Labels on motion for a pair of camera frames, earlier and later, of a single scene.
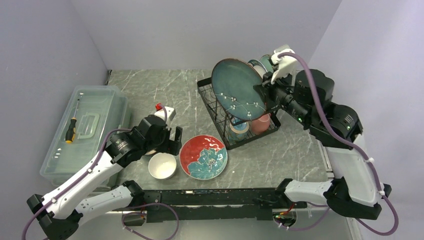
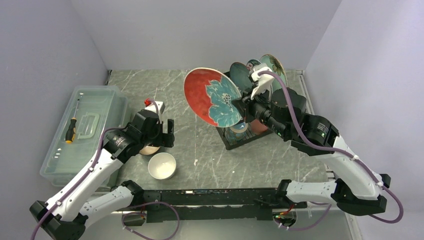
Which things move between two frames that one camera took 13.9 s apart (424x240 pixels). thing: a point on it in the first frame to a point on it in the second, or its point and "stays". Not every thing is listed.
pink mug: x=261 y=124 stays
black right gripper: x=267 y=89 to x=246 y=110
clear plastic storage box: x=92 y=113 stays
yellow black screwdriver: x=71 y=128 stays
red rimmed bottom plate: x=203 y=157 to x=210 y=93
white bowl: x=162 y=165 stays
